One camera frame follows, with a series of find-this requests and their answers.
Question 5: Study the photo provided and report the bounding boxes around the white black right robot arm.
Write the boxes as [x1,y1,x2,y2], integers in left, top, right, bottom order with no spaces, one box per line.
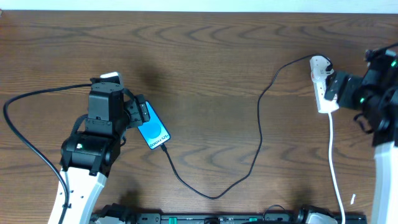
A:
[309,45,397,223]

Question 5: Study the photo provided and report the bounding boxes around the small white paper scrap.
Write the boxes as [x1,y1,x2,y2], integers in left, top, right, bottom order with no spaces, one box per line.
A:
[350,194,356,205]

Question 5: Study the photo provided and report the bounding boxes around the white power strip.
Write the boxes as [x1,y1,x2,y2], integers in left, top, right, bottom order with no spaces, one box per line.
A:
[311,67,339,114]

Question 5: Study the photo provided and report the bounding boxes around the white USB charger adapter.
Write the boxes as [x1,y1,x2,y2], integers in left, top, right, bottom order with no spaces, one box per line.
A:
[310,55,333,73]

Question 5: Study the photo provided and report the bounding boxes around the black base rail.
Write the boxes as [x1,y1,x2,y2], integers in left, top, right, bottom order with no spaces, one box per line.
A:
[89,203,368,224]

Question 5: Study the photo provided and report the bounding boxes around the black USB charging cable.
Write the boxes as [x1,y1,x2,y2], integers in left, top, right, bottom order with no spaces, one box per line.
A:
[160,53,334,200]

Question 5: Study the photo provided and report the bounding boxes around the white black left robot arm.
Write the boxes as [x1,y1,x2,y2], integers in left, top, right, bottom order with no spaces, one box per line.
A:
[49,82,150,223]

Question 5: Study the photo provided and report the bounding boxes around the blue Galaxy smartphone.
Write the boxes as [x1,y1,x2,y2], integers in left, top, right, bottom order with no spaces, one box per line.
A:
[138,101,171,150]

